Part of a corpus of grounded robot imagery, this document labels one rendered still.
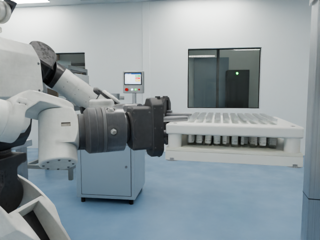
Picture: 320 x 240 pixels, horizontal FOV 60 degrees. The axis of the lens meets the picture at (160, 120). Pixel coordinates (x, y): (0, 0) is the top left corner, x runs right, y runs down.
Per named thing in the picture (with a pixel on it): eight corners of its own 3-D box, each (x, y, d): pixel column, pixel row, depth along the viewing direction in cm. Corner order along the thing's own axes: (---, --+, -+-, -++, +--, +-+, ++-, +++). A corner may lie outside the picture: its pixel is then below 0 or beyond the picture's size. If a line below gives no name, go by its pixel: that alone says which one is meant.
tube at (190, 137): (193, 154, 56) (194, 117, 55) (186, 154, 56) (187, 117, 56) (194, 153, 57) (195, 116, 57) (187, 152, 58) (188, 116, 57)
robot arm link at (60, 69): (45, 97, 99) (8, 74, 94) (53, 85, 106) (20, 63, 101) (61, 75, 94) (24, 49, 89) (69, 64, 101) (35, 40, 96)
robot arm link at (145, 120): (151, 96, 61) (96, 97, 57) (167, 95, 52) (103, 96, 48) (153, 152, 63) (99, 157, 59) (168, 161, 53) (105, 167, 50)
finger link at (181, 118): (189, 120, 58) (161, 122, 56) (183, 119, 61) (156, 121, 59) (189, 113, 58) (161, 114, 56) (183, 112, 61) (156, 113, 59)
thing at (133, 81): (123, 126, 312) (122, 70, 307) (125, 125, 323) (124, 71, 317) (143, 127, 309) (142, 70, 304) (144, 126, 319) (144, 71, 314)
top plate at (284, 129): (305, 139, 48) (305, 127, 48) (165, 134, 53) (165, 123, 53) (276, 124, 72) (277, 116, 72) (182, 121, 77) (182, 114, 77)
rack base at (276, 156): (303, 167, 48) (304, 154, 48) (165, 159, 54) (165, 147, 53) (275, 143, 72) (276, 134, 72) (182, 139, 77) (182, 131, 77)
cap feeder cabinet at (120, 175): (75, 203, 288) (73, 130, 281) (95, 185, 344) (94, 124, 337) (135, 206, 279) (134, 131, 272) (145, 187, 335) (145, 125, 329)
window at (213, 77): (186, 108, 546) (187, 48, 536) (186, 108, 547) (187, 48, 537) (259, 109, 528) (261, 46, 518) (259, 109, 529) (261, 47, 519)
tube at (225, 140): (228, 156, 55) (230, 118, 54) (222, 155, 55) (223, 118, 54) (228, 155, 56) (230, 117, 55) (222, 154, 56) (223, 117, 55)
